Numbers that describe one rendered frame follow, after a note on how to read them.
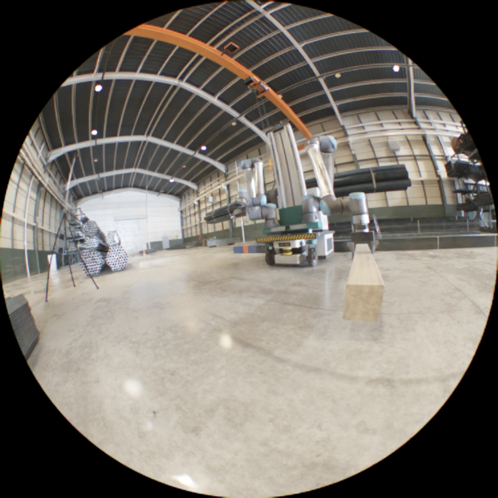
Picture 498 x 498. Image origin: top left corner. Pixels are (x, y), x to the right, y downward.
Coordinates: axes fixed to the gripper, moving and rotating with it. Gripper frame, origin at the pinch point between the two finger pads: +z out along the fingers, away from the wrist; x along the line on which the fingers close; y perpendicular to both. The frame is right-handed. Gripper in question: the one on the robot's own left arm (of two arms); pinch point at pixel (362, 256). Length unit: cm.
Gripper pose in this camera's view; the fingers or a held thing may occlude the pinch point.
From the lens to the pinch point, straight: 88.4
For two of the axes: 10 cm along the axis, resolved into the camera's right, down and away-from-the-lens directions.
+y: 6.6, -1.2, 7.4
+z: 1.1, 9.9, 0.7
